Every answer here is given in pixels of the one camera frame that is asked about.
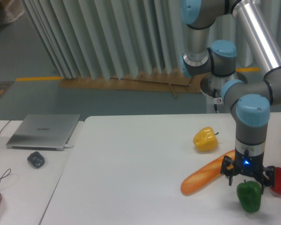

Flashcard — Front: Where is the flat brown cardboard sheet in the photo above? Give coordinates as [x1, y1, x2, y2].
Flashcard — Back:
[59, 68, 207, 98]

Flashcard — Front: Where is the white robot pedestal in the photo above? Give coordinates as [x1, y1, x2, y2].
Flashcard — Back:
[200, 70, 249, 114]

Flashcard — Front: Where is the thin black cable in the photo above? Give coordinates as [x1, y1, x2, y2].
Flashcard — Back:
[0, 120, 12, 193]

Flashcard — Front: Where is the yellow toy bell pepper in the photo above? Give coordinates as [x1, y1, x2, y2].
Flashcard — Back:
[193, 127, 218, 152]

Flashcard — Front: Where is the silver closed laptop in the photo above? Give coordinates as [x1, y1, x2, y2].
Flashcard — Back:
[6, 114, 80, 150]

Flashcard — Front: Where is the pale green folding screen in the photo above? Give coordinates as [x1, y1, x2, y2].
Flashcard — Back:
[22, 0, 281, 84]

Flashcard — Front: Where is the orange toy baguette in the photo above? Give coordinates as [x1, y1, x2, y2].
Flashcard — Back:
[180, 150, 235, 196]

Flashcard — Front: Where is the white side table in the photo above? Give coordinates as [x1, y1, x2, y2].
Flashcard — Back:
[0, 120, 83, 225]

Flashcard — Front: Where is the green toy bell pepper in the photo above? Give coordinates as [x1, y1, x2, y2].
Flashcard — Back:
[237, 180, 261, 213]

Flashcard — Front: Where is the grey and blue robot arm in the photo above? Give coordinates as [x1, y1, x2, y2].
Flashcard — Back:
[180, 0, 281, 188]

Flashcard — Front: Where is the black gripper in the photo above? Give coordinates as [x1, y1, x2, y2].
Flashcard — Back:
[220, 149, 276, 194]

